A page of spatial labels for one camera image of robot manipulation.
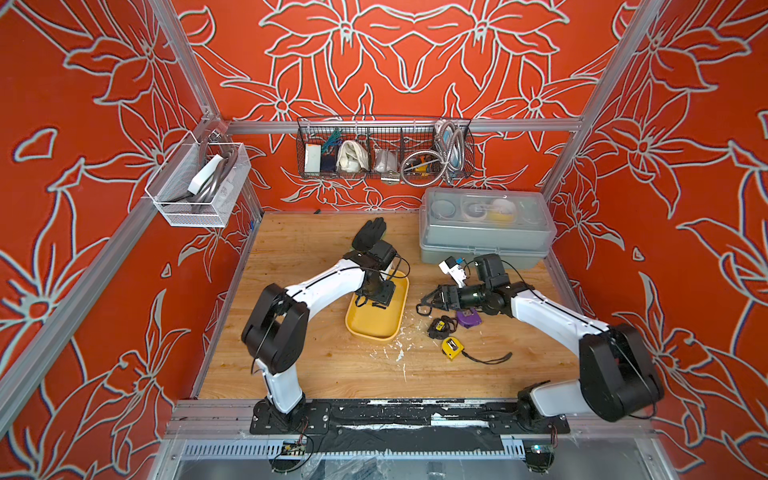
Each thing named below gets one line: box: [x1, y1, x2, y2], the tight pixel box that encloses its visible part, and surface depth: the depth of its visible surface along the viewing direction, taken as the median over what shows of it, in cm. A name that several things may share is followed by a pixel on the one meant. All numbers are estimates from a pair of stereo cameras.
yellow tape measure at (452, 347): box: [441, 337, 513, 365], surface depth 85 cm
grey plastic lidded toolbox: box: [419, 186, 557, 270], surface depth 96 cm
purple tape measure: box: [456, 307, 482, 329], surface depth 90 cm
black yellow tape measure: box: [427, 315, 459, 340], surface depth 87 cm
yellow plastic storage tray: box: [345, 270, 410, 341], surface depth 89 cm
